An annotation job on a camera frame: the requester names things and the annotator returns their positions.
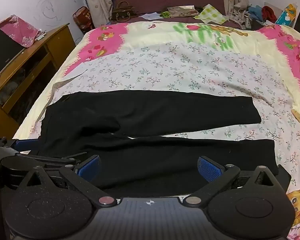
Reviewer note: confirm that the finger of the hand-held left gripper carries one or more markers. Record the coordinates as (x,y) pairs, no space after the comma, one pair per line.
(27,144)
(52,159)

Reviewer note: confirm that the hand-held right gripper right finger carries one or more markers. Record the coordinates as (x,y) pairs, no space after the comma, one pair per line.
(210,170)

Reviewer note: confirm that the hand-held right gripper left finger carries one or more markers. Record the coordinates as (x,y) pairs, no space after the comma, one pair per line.
(89,168)

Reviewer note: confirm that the black pants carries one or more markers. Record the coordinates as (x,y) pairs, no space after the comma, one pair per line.
(152,110)

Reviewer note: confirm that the black television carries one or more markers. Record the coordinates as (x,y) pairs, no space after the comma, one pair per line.
(2,52)

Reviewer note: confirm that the wooden cabinet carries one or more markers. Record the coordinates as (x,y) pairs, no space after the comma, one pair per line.
(57,42)

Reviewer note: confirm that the red printed bag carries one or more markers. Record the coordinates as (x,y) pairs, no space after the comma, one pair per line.
(83,18)

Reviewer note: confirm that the cartoon printed blanket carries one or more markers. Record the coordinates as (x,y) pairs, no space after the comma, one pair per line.
(145,33)

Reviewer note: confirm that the green checkered cloth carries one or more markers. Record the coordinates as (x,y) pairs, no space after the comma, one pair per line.
(212,13)

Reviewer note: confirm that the beige patterned curtain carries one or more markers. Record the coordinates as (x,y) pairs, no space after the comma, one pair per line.
(96,0)
(235,0)

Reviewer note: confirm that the brown handbag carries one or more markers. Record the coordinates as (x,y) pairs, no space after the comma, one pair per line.
(123,11)

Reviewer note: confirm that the beige printed bag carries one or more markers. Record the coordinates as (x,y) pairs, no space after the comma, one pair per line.
(182,11)

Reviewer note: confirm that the white paper sheet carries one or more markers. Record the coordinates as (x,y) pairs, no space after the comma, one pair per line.
(150,16)

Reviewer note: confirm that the blue cloth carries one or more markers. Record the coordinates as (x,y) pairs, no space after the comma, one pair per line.
(255,12)

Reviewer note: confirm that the red cloth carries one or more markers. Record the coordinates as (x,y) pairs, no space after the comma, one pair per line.
(268,13)

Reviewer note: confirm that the cartoon printed box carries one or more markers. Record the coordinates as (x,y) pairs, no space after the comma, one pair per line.
(287,14)

